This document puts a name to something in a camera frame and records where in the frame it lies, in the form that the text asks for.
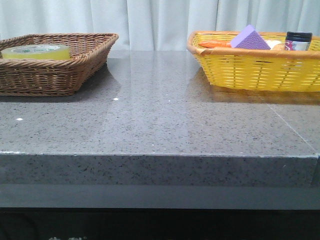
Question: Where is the purple foam cube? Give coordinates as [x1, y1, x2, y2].
[230, 24, 271, 50]

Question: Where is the white curtain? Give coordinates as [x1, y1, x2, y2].
[0, 0, 320, 51]

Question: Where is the yellow woven basket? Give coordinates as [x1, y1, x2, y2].
[187, 31, 320, 92]

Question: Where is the jar with black lid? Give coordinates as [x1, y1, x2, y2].
[284, 31, 313, 51]

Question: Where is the brown wicker basket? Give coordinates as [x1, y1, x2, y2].
[0, 33, 119, 97]

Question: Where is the yellow tape roll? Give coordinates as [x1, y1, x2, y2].
[1, 43, 71, 60]

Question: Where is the toy bread roll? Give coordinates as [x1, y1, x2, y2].
[265, 39, 285, 51]

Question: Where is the orange toy carrot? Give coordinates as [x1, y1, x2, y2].
[198, 40, 232, 48]

